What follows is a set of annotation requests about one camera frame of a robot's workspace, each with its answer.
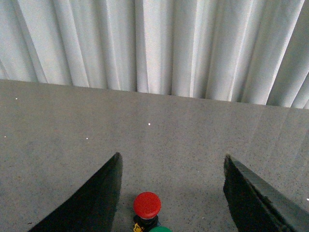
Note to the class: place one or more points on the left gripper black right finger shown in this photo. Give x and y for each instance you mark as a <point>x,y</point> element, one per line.
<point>255,206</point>

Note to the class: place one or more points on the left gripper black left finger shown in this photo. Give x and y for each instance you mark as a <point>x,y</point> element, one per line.
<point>92,207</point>

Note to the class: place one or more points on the red push button switch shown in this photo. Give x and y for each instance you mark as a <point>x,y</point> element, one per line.
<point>146,206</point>

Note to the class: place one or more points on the green push button switch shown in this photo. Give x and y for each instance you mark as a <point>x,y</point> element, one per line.
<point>160,229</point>

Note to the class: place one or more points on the white pleated curtain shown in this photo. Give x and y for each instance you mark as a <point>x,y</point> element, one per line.
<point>252,51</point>

